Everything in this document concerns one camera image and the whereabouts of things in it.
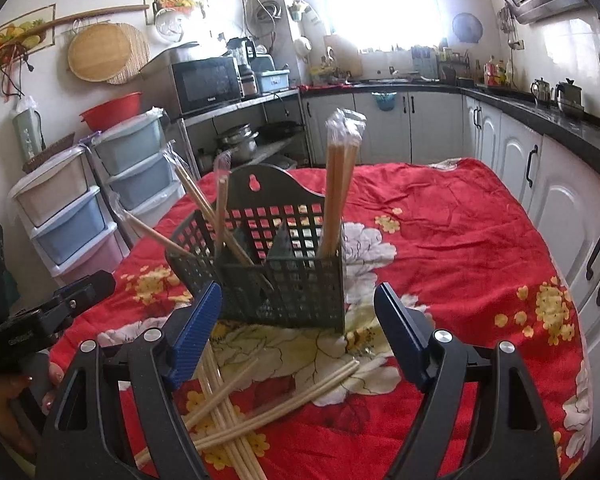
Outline chopsticks pair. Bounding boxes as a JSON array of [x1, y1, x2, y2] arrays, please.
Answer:
[[192, 360, 360, 451], [318, 108, 344, 258]]

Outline left hand painted nails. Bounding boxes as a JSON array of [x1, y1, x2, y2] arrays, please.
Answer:
[[0, 375, 36, 460]]

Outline beige top drawer tower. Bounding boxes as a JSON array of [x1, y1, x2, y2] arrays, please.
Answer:
[[8, 144, 129, 285]]

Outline chopsticks pair on blanket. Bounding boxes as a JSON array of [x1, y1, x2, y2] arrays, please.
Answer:
[[192, 360, 360, 451]]

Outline red floral blanket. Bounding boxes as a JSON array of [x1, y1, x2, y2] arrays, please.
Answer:
[[49, 156, 594, 480]]

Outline blue top drawer tower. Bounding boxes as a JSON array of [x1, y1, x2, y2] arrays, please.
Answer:
[[91, 107, 184, 226]]

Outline red plastic basin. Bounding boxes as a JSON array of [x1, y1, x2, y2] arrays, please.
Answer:
[[80, 92, 142, 132]]

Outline white lower cabinets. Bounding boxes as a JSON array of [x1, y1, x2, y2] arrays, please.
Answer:
[[296, 118, 596, 457]]

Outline dark green utensil basket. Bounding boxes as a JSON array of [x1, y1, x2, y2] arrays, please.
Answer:
[[166, 165, 346, 333]]

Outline leaning chopsticks in basket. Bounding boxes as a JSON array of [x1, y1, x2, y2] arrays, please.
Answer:
[[162, 142, 276, 294]]

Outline round bamboo tray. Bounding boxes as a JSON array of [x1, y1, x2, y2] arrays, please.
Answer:
[[68, 23, 150, 86]]

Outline black microwave oven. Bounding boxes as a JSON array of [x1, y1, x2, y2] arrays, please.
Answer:
[[140, 56, 242, 118]]

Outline steel pot on shelf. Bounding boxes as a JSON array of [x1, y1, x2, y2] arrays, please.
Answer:
[[216, 124, 259, 165]]

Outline black countertop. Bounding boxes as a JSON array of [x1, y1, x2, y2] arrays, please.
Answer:
[[299, 84, 600, 176]]

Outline metal shelf rack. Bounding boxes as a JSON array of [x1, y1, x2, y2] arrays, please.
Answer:
[[166, 89, 313, 178]]

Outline steel kettle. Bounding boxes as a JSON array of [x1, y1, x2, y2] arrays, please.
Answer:
[[555, 78, 584, 119]]

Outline wrapped chopsticks in basket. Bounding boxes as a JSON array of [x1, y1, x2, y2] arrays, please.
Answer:
[[338, 110, 366, 216]]

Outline window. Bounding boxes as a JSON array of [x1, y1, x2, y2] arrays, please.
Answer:
[[321, 0, 449, 52]]

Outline fruit picture on wall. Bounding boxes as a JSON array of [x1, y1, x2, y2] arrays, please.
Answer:
[[143, 0, 208, 25]]

